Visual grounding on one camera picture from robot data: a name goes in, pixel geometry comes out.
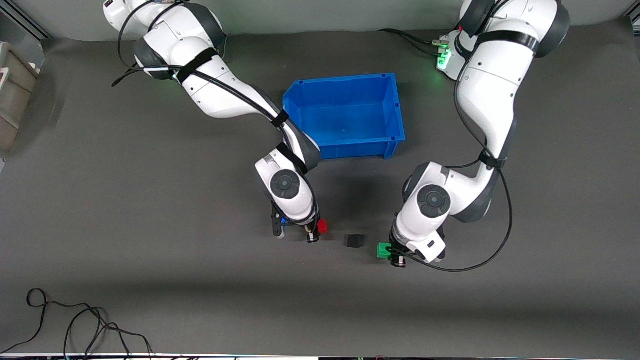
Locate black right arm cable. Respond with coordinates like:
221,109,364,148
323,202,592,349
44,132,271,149
111,0,321,236

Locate blue plastic bin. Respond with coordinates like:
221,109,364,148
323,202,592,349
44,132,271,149
282,73,406,161

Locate dark metal frame rail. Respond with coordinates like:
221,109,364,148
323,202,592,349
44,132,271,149
0,0,51,40

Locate thin black cable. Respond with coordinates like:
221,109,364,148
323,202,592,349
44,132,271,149
64,306,155,360
0,288,108,354

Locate grey plastic box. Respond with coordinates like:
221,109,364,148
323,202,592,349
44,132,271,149
0,41,41,157

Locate black left arm base cable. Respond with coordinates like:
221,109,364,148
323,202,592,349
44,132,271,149
377,28,443,57

